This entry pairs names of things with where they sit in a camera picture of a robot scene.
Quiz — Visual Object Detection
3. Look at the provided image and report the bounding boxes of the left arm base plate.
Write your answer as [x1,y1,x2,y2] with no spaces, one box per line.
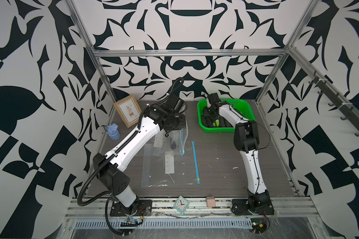
[110,199,153,217]

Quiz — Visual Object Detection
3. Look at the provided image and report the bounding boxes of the black wall hook rail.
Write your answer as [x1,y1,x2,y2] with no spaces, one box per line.
[309,70,359,137]

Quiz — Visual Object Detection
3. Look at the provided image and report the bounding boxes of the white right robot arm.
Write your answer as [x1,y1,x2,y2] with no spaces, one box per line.
[203,101,274,216]

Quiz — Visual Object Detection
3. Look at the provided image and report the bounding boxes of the gold framed plant picture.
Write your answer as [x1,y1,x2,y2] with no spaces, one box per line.
[113,95,142,128]

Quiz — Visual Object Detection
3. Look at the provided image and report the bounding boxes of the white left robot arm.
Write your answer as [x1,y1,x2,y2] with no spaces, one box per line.
[94,102,187,208]

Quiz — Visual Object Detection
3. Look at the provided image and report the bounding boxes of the lifted clear zip-top bag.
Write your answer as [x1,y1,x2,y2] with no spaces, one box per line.
[154,128,188,156]

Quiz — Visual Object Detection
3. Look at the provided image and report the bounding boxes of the small pink block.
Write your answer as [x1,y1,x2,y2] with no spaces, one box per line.
[206,196,216,208]

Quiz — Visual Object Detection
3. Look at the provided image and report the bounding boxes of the small green circuit board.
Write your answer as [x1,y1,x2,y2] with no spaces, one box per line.
[124,218,143,227]

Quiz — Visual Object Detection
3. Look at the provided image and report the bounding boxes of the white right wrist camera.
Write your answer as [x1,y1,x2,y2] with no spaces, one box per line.
[206,93,220,108]

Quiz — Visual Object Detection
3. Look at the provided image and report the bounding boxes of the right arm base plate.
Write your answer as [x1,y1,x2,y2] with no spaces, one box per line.
[231,197,275,216]

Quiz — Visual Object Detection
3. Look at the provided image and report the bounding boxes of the white perforated cable duct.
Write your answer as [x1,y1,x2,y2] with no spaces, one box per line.
[74,218,253,229]

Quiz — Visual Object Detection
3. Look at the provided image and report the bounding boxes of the near clear zip-top bag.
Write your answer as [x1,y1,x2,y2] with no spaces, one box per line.
[141,142,199,188]

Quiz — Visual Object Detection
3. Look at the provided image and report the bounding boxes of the green plastic basket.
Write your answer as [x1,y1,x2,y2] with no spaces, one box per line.
[197,99,256,133]

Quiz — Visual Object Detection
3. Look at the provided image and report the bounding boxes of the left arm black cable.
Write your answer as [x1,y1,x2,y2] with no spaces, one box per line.
[77,77,184,237]

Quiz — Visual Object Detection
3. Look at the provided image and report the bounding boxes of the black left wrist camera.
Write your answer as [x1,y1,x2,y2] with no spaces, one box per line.
[165,94,185,115]

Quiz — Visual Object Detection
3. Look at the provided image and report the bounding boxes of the mint square clock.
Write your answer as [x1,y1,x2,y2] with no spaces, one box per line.
[174,196,189,215]

